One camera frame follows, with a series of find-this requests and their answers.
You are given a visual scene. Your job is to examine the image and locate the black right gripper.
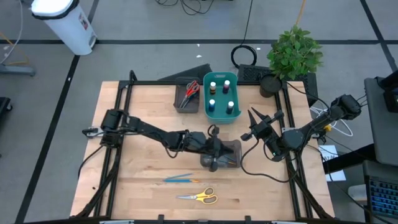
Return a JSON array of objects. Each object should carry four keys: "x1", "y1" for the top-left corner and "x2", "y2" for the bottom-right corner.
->
[{"x1": 241, "y1": 107, "x2": 284, "y2": 147}]

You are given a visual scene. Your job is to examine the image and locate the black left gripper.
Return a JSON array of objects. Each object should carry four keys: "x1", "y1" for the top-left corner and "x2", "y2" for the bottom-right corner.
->
[{"x1": 188, "y1": 126, "x2": 234, "y2": 172}]

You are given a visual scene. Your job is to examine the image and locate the yellow handled scissors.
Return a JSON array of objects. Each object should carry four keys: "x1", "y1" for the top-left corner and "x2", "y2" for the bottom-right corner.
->
[{"x1": 175, "y1": 186, "x2": 218, "y2": 205}]

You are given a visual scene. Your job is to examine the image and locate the blue and orange pens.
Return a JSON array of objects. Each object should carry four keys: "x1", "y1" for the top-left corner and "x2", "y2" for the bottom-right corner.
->
[{"x1": 164, "y1": 179, "x2": 200, "y2": 184}]

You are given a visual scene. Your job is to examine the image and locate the red handled scissors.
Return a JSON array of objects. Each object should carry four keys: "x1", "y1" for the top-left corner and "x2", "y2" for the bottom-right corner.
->
[{"x1": 179, "y1": 80, "x2": 201, "y2": 109}]

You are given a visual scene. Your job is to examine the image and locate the wide grey translucent bin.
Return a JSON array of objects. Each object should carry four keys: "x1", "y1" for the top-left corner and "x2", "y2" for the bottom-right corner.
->
[{"x1": 200, "y1": 139, "x2": 243, "y2": 170}]

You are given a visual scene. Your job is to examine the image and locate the black plant pot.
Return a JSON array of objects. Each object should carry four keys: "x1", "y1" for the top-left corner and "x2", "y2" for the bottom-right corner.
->
[{"x1": 259, "y1": 73, "x2": 283, "y2": 99}]

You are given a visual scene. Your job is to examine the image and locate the teal plastic bin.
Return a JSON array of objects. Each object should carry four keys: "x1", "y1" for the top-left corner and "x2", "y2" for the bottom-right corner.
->
[{"x1": 203, "y1": 71, "x2": 242, "y2": 124}]

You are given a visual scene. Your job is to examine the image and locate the black perforated panel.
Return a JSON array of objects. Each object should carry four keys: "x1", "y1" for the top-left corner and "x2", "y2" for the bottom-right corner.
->
[{"x1": 236, "y1": 64, "x2": 318, "y2": 106}]

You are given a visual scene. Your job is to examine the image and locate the narrow grey translucent bin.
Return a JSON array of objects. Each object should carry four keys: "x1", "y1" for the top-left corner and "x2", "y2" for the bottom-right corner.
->
[{"x1": 173, "y1": 77, "x2": 201, "y2": 114}]

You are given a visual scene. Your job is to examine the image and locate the green leafy plant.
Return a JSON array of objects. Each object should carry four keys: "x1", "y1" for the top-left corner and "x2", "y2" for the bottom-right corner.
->
[{"x1": 266, "y1": 24, "x2": 324, "y2": 81}]

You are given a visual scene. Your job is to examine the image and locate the white paper sheet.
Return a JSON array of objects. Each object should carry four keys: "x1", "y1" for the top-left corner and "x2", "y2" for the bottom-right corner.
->
[{"x1": 318, "y1": 144, "x2": 346, "y2": 182}]

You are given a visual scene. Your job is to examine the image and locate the black desk beam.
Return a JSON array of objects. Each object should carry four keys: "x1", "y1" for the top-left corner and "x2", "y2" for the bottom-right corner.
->
[{"x1": 323, "y1": 144, "x2": 374, "y2": 174}]

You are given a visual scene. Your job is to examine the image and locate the grey desk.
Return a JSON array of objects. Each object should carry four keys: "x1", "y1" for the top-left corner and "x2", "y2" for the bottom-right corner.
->
[{"x1": 363, "y1": 77, "x2": 398, "y2": 167}]

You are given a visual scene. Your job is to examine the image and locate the black computer box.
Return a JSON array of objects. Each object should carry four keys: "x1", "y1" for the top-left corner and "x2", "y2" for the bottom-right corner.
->
[{"x1": 374, "y1": 71, "x2": 398, "y2": 113}]

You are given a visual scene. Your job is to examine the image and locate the backlit computer keyboard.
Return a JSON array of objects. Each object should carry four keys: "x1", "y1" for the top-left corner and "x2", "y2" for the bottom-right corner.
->
[{"x1": 368, "y1": 179, "x2": 398, "y2": 215}]

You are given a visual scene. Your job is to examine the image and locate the white trash bin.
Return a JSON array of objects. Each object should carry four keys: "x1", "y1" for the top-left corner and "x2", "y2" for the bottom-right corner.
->
[{"x1": 30, "y1": 0, "x2": 98, "y2": 56}]

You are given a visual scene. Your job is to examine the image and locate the grey metal stand base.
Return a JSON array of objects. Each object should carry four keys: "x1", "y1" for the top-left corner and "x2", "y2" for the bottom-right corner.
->
[{"x1": 0, "y1": 63, "x2": 37, "y2": 77}]

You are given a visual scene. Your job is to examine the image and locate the black caster base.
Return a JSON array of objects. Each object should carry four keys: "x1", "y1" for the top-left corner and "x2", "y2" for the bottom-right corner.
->
[{"x1": 0, "y1": 96, "x2": 13, "y2": 125}]

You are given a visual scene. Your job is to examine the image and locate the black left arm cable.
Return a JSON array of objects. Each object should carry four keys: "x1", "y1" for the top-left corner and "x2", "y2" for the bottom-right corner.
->
[{"x1": 207, "y1": 124, "x2": 220, "y2": 138}]

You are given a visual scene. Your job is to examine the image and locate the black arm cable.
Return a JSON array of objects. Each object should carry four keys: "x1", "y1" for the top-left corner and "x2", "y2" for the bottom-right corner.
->
[
  {"x1": 207, "y1": 124, "x2": 220, "y2": 138},
  {"x1": 239, "y1": 139, "x2": 299, "y2": 184}
]

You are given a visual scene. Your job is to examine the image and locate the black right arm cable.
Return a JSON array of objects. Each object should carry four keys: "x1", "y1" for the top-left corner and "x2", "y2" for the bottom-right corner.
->
[{"x1": 239, "y1": 139, "x2": 299, "y2": 184}]

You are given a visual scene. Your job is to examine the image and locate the white cable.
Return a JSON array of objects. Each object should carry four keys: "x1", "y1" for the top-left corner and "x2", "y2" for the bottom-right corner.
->
[{"x1": 310, "y1": 105, "x2": 354, "y2": 138}]

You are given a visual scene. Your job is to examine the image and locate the black coiled floor cable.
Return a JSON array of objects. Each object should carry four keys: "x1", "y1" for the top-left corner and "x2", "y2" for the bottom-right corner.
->
[{"x1": 230, "y1": 0, "x2": 258, "y2": 70}]

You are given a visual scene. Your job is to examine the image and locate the yellow hanging cable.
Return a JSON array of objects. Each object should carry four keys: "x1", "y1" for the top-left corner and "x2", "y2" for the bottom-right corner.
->
[{"x1": 295, "y1": 0, "x2": 307, "y2": 27}]

